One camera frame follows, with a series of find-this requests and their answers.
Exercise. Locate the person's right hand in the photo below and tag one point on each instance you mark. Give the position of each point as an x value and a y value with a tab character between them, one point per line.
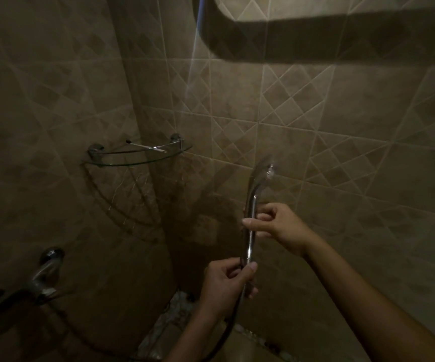
283	229

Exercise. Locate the person's left hand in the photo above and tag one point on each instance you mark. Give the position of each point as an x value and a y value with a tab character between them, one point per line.
221	288

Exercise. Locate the person's right thumb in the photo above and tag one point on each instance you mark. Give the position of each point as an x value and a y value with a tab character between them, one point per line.
255	223

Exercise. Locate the person's left thumb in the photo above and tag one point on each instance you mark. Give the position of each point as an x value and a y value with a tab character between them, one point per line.
248	274

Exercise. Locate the chrome handheld shower head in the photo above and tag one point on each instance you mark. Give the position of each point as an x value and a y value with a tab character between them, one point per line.
254	207

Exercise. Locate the person's left forearm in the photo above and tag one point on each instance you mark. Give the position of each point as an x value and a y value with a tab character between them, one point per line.
194	337

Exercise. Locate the person's right forearm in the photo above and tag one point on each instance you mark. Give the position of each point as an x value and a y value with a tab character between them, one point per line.
368	309

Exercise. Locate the glass corner shelf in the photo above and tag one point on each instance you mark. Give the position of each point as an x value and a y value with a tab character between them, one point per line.
138	152

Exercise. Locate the chrome shower mixer tap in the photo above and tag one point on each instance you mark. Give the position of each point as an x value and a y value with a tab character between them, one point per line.
25	284

